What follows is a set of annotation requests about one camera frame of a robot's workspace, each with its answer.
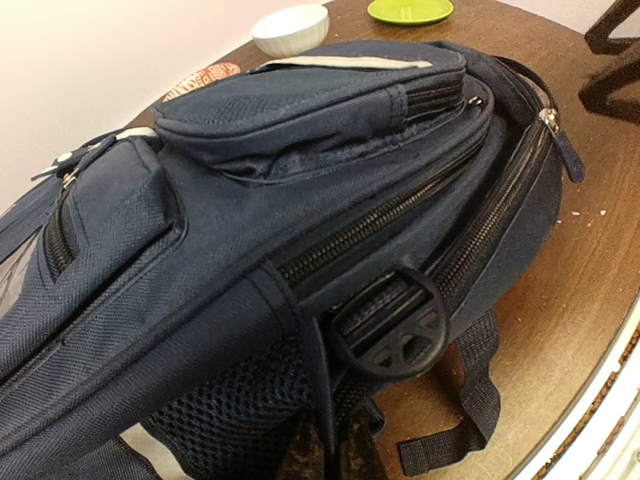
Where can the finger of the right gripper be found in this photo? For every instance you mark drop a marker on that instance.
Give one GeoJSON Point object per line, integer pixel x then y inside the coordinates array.
{"type": "Point", "coordinates": [599, 37]}
{"type": "Point", "coordinates": [596, 95]}

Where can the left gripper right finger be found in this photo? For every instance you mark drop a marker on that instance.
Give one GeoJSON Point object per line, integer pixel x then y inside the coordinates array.
{"type": "Point", "coordinates": [358, 457]}

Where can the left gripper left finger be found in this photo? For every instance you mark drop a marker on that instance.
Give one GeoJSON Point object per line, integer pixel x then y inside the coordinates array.
{"type": "Point", "coordinates": [305, 456]}

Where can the navy blue backpack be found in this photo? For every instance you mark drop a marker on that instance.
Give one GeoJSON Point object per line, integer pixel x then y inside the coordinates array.
{"type": "Point", "coordinates": [290, 240]}

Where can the green plate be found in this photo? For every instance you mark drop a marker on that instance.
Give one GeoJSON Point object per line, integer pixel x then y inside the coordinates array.
{"type": "Point", "coordinates": [410, 12]}

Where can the white ceramic bowl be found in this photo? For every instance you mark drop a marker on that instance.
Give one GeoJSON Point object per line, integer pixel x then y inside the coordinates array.
{"type": "Point", "coordinates": [293, 30]}

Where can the red patterned small bowl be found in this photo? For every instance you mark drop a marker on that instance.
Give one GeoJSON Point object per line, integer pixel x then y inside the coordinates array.
{"type": "Point", "coordinates": [202, 78]}

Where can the front aluminium rail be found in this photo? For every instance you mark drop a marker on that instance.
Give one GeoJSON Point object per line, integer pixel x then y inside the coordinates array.
{"type": "Point", "coordinates": [597, 436]}

